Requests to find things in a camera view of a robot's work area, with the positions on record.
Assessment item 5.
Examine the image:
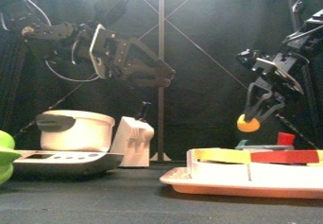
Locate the metal frame pole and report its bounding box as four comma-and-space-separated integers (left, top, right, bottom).
149, 0, 173, 163

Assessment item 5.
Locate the yellow orange toy fruit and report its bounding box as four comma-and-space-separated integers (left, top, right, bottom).
236, 113, 263, 133

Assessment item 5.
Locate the white toy organizer box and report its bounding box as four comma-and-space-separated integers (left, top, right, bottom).
185, 147, 323, 188

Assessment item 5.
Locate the yellow flat toy piece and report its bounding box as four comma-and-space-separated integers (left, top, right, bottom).
192, 147, 253, 165

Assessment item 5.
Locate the black toy knife handle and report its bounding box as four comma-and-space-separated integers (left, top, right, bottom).
135, 100, 152, 123

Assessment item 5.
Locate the red flat toy piece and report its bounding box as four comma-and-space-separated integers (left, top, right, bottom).
249, 149, 321, 165

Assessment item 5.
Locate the small red toy block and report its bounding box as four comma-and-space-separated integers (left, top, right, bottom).
276, 131, 296, 147

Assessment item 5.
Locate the bright green toy vegetable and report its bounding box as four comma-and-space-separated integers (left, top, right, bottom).
0, 129, 22, 186

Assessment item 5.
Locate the grey toy kitchen scale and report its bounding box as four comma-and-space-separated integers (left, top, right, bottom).
12, 149, 127, 178

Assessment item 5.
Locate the thin pink cord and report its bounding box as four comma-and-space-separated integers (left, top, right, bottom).
12, 0, 213, 139
127, 0, 320, 150

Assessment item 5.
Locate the pink plastic tray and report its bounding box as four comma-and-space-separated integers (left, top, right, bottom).
159, 165, 323, 200

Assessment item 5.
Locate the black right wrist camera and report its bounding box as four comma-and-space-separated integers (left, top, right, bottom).
235, 48, 267, 70

